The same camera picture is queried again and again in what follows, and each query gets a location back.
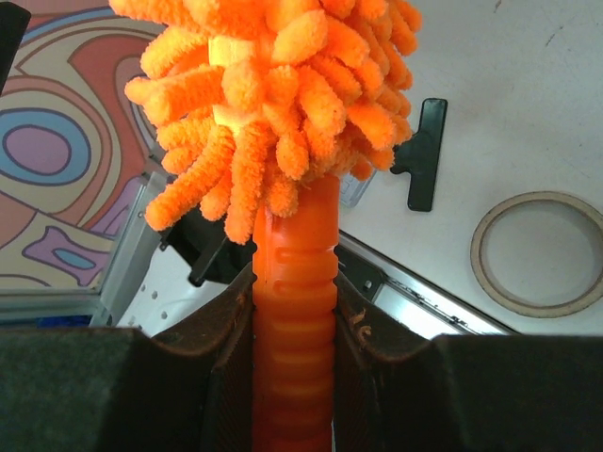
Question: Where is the orange microfiber duster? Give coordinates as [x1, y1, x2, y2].
[111, 1, 422, 451]

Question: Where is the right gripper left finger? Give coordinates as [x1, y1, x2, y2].
[1, 268, 254, 451]

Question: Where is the wooden ring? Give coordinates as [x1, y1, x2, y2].
[469, 190, 603, 318]

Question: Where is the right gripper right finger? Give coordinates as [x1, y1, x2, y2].
[334, 275, 602, 451]

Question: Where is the black T-shaped clip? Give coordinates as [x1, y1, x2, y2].
[390, 98, 448, 213]

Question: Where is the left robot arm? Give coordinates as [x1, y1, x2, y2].
[160, 208, 256, 287]

